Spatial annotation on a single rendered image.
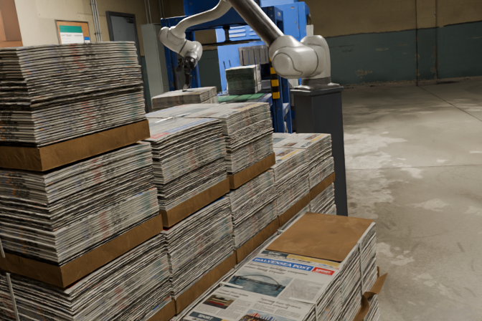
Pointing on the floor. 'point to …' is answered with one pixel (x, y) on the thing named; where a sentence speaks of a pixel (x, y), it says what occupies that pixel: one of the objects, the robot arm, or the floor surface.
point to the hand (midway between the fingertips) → (181, 79)
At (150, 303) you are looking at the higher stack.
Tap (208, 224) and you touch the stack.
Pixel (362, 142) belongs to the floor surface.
